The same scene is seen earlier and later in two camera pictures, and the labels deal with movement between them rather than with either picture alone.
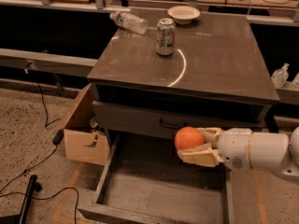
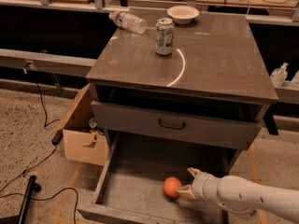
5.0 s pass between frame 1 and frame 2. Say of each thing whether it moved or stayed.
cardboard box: stayed
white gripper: moved
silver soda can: stayed
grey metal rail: stayed
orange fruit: moved
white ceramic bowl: stayed
